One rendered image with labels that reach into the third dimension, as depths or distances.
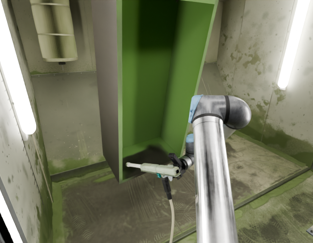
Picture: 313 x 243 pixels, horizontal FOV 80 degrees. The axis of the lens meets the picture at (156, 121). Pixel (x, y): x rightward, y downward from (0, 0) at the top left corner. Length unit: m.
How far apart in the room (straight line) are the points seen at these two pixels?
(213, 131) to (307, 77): 2.10
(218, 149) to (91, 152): 1.80
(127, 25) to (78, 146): 1.44
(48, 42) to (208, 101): 1.71
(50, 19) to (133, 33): 0.96
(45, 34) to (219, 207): 1.97
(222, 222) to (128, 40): 1.14
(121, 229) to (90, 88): 1.57
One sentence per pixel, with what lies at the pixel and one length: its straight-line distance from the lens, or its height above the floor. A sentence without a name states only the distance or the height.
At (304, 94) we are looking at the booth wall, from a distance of 2.72.
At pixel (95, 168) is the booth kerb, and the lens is 2.31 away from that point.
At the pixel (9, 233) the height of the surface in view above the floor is 0.83.
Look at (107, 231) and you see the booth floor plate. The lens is 1.76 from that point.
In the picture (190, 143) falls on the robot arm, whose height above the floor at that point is 0.79.
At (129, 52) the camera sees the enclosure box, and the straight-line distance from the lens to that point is 1.37.
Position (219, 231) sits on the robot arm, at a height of 0.97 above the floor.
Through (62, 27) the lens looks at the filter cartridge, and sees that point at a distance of 2.12.
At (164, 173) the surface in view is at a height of 0.73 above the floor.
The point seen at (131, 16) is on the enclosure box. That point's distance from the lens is 1.35.
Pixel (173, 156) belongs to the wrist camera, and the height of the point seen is 0.76.
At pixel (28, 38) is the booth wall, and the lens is 2.49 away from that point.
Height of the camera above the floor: 1.42
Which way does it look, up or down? 23 degrees down
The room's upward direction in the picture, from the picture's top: 1 degrees counter-clockwise
